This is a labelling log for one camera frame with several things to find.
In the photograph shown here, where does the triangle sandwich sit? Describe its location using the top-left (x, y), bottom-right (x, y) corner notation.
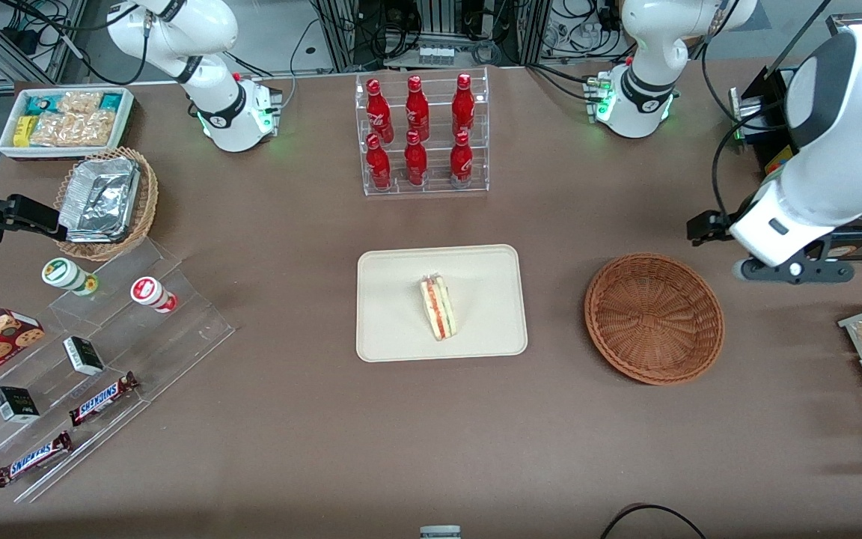
top-left (420, 274), bottom-right (459, 342)

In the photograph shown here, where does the silver foil tray stack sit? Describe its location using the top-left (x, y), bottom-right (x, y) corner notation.
top-left (58, 156), bottom-right (141, 245)

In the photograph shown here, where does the brown wicker basket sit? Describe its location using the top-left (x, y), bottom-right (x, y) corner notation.
top-left (584, 253), bottom-right (725, 387)

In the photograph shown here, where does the light wicker basket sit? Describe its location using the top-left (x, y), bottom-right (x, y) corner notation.
top-left (53, 147), bottom-right (159, 263)

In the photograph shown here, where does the cream plastic tray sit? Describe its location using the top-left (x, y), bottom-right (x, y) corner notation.
top-left (356, 244), bottom-right (529, 364)

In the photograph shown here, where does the white snack bin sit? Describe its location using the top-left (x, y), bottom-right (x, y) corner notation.
top-left (0, 87), bottom-right (135, 162)

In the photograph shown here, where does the green lid snack cup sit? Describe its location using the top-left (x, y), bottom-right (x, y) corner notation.
top-left (41, 257), bottom-right (100, 297)

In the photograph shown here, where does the rice cracker bag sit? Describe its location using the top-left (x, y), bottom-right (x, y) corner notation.
top-left (30, 91), bottom-right (116, 148)

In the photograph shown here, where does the red lid snack cup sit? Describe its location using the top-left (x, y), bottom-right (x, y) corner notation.
top-left (129, 275), bottom-right (178, 314)

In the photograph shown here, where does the small black carton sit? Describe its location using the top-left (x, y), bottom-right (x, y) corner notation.
top-left (0, 386), bottom-right (41, 424)
top-left (62, 335), bottom-right (106, 377)

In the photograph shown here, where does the clear acrylic stepped display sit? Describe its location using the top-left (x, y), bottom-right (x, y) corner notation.
top-left (0, 238), bottom-right (236, 505)

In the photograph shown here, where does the Snickers chocolate bar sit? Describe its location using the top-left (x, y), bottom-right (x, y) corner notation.
top-left (68, 371), bottom-right (141, 427)
top-left (0, 430), bottom-right (74, 489)

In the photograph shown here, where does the red cola bottle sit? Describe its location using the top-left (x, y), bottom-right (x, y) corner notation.
top-left (451, 73), bottom-right (476, 138)
top-left (403, 130), bottom-right (429, 187)
top-left (449, 131), bottom-right (474, 189)
top-left (405, 75), bottom-right (431, 142)
top-left (365, 133), bottom-right (393, 190)
top-left (366, 78), bottom-right (395, 144)

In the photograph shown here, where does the clear acrylic bottle rack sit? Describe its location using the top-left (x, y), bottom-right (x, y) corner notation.
top-left (355, 67), bottom-right (491, 198)

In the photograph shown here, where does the aluminium equipment rack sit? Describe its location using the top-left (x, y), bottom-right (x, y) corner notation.
top-left (310, 0), bottom-right (553, 73)

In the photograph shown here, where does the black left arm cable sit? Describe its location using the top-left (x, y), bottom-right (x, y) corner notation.
top-left (700, 0), bottom-right (836, 219)

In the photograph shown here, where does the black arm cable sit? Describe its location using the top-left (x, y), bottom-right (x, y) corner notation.
top-left (0, 0), bottom-right (153, 86)
top-left (700, 0), bottom-right (836, 219)

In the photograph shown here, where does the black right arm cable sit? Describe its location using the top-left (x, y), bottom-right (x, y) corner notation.
top-left (0, 0), bottom-right (153, 86)

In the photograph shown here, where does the black floor cable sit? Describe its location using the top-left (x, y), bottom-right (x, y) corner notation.
top-left (599, 502), bottom-right (709, 539)

